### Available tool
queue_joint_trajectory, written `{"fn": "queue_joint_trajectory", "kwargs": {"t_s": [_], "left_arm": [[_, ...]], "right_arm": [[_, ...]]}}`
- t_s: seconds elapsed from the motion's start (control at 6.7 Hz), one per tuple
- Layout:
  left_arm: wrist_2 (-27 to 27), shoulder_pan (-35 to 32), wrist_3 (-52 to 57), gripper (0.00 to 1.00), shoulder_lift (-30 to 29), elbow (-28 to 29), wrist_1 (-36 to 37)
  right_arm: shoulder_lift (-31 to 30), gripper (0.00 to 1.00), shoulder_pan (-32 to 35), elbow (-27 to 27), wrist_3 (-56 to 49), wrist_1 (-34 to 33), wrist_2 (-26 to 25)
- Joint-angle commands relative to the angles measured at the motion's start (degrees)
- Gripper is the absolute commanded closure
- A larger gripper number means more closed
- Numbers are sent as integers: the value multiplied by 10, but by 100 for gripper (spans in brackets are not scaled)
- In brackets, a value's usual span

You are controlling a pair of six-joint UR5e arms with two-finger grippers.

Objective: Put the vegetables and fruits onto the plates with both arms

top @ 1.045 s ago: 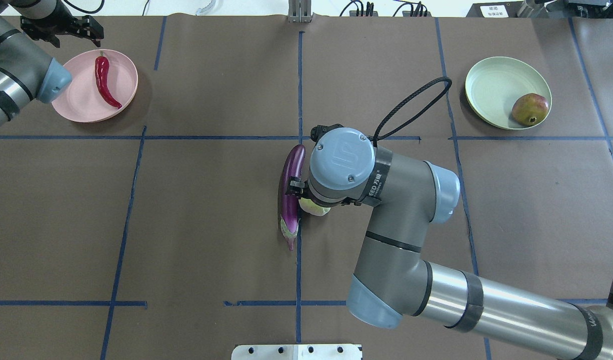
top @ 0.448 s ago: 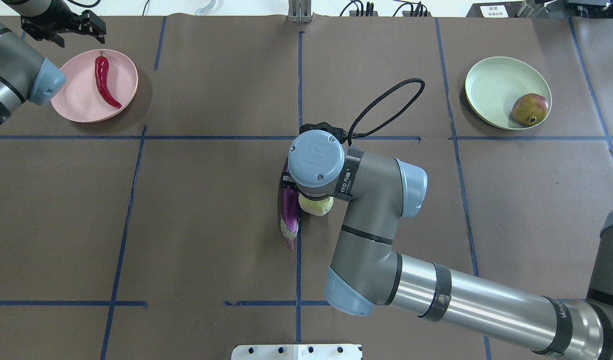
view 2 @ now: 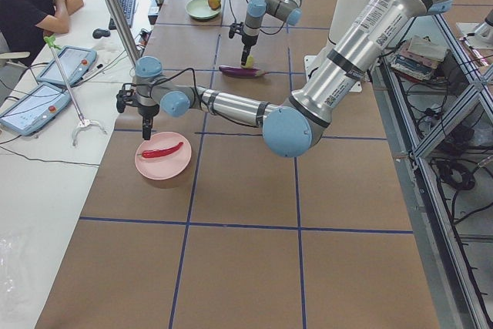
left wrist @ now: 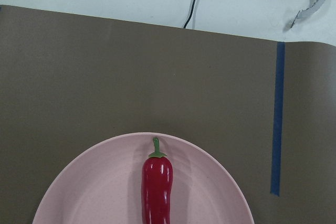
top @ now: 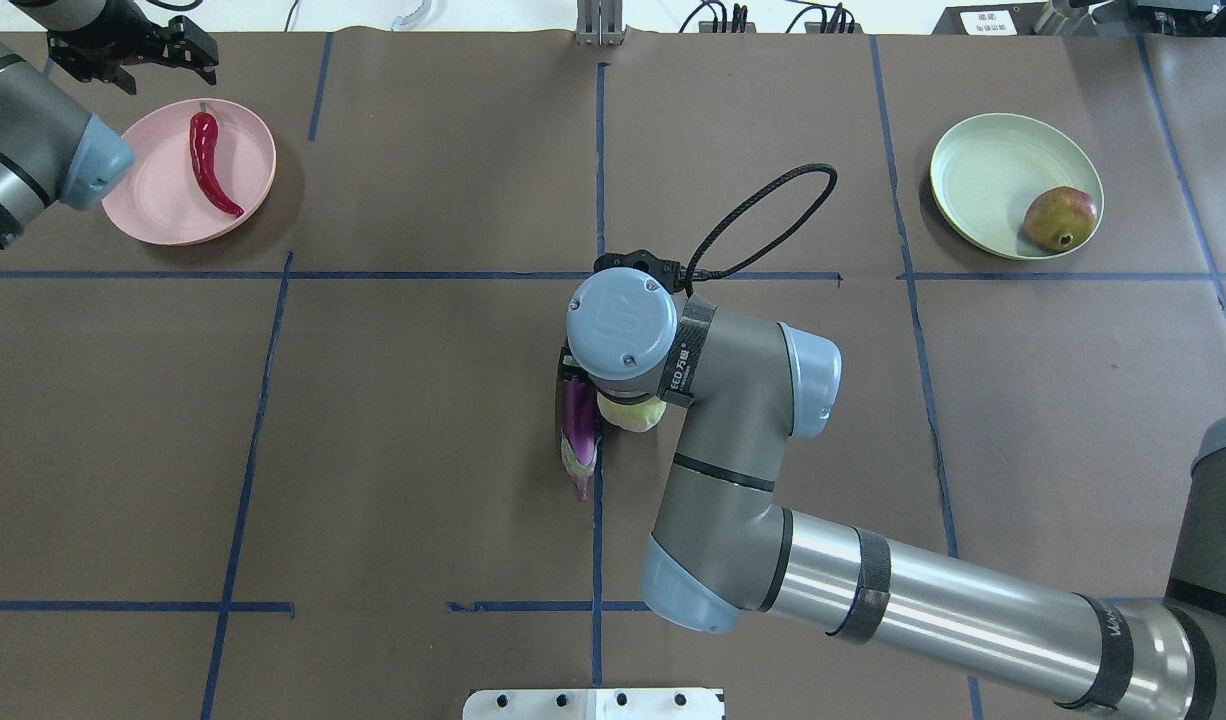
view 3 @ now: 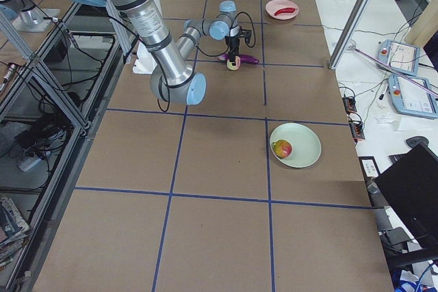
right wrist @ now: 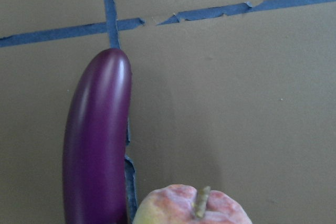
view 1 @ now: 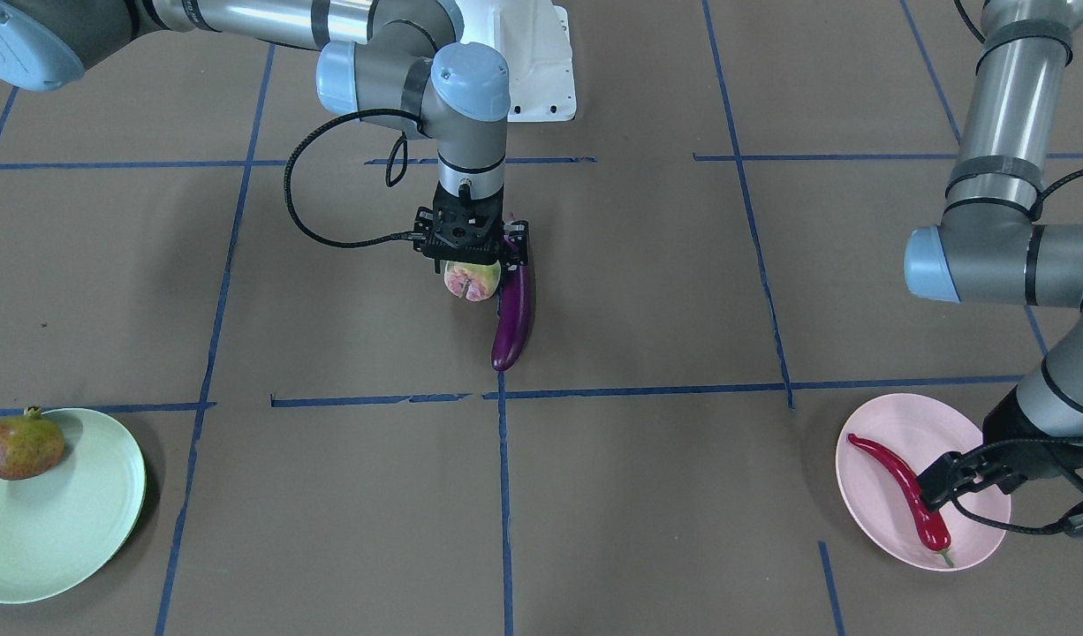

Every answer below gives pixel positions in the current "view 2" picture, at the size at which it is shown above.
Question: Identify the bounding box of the pink plate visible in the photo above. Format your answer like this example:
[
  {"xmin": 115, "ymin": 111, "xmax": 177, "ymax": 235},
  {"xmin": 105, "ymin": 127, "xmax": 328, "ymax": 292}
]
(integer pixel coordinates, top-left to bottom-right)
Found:
[{"xmin": 134, "ymin": 132, "xmax": 192, "ymax": 180}]

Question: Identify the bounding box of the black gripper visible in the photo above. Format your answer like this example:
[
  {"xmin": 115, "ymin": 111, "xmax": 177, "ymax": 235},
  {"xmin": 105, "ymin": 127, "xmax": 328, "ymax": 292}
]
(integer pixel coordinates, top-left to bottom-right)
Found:
[
  {"xmin": 142, "ymin": 114, "xmax": 154, "ymax": 140},
  {"xmin": 241, "ymin": 42, "xmax": 251, "ymax": 67}
]

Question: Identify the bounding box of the teach pendant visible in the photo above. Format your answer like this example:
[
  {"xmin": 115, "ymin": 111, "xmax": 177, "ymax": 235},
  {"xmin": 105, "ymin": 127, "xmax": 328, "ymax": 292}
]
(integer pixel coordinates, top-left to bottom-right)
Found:
[
  {"xmin": 36, "ymin": 45, "xmax": 97, "ymax": 86},
  {"xmin": 1, "ymin": 82, "xmax": 70, "ymax": 136}
]

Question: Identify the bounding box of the purple eggplant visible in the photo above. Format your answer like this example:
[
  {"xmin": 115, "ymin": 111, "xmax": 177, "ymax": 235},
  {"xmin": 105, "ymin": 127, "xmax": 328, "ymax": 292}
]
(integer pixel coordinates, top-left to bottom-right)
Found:
[{"xmin": 219, "ymin": 65, "xmax": 267, "ymax": 79}]

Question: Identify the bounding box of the stack of books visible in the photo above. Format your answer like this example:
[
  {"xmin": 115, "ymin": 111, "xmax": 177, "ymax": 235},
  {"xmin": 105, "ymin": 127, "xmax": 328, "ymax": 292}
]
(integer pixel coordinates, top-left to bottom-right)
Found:
[{"xmin": 391, "ymin": 35, "xmax": 448, "ymax": 81}]

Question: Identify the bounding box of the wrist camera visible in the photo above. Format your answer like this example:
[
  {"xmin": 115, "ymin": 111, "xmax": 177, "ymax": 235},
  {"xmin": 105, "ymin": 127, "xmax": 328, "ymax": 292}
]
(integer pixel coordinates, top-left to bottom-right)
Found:
[
  {"xmin": 116, "ymin": 83, "xmax": 136, "ymax": 113},
  {"xmin": 228, "ymin": 22, "xmax": 243, "ymax": 39}
]

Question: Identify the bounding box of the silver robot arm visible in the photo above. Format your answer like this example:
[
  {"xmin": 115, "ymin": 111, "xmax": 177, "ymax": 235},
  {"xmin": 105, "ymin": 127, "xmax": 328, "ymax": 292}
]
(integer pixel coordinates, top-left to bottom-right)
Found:
[
  {"xmin": 240, "ymin": 0, "xmax": 303, "ymax": 67},
  {"xmin": 132, "ymin": 0, "xmax": 452, "ymax": 157}
]

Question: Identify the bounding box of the seated person in black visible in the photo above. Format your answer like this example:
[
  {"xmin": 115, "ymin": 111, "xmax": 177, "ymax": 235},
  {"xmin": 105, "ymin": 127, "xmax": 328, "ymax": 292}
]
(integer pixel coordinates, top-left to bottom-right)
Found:
[{"xmin": 1, "ymin": 0, "xmax": 84, "ymax": 66}]

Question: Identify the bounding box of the red-yellow apple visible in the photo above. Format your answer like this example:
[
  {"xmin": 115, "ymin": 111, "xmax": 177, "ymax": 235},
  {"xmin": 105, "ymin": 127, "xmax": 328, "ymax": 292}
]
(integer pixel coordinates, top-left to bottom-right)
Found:
[{"xmin": 207, "ymin": 0, "xmax": 222, "ymax": 11}]

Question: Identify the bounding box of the red chili pepper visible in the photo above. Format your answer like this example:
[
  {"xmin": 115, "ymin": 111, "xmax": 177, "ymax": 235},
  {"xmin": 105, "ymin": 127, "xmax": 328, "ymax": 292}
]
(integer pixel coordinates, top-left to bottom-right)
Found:
[{"xmin": 139, "ymin": 142, "xmax": 184, "ymax": 159}]

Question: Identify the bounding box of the near teach pendant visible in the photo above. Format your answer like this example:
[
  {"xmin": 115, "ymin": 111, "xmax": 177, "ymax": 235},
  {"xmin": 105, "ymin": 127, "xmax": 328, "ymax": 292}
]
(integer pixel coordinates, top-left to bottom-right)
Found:
[{"xmin": 1, "ymin": 82, "xmax": 70, "ymax": 136}]

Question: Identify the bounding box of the black keyboard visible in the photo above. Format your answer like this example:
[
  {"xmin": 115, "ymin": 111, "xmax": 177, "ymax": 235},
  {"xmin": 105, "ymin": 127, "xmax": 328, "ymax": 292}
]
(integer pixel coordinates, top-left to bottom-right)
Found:
[{"xmin": 118, "ymin": 0, "xmax": 136, "ymax": 28}]

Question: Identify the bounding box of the black computer mouse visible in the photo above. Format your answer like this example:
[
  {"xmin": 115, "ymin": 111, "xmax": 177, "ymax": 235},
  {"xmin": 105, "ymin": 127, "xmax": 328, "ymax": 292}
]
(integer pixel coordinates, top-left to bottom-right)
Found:
[{"xmin": 92, "ymin": 28, "xmax": 111, "ymax": 39}]

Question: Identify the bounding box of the green plate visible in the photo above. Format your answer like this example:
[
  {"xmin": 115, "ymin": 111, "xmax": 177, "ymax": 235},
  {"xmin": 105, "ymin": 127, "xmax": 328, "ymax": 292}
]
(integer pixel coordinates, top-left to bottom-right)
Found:
[{"xmin": 185, "ymin": 0, "xmax": 221, "ymax": 21}]

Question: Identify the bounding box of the aluminium frame post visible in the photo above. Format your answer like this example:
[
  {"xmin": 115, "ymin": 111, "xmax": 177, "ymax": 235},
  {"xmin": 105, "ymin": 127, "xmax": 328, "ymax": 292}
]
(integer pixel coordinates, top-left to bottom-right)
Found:
[{"xmin": 105, "ymin": 0, "xmax": 139, "ymax": 67}]

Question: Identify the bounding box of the far teach pendant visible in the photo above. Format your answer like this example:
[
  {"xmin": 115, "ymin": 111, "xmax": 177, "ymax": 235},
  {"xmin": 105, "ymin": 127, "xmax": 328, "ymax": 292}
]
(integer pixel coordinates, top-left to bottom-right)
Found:
[{"xmin": 36, "ymin": 45, "xmax": 97, "ymax": 86}]

